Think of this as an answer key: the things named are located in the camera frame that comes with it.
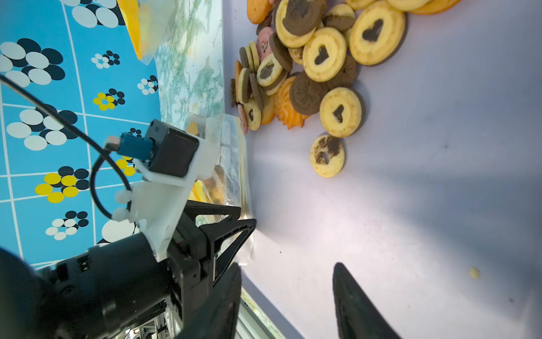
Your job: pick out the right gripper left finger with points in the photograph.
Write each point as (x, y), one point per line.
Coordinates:
(217, 318)

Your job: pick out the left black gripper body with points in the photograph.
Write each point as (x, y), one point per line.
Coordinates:
(206, 239)

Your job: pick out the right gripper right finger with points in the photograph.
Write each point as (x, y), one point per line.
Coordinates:
(357, 317)

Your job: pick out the ziploc cookie bag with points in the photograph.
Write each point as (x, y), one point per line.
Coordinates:
(229, 183)

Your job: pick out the poured cookies pile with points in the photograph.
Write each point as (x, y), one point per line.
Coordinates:
(304, 62)

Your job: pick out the ziploc bag of cookies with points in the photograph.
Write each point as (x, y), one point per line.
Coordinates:
(149, 24)

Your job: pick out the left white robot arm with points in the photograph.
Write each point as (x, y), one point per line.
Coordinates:
(109, 289)

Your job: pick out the lilac rectangular tray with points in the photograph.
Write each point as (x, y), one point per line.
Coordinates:
(437, 210)

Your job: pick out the aluminium front rail frame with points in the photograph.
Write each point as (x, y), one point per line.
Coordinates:
(256, 319)

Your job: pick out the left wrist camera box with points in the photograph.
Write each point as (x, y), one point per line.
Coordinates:
(170, 161)

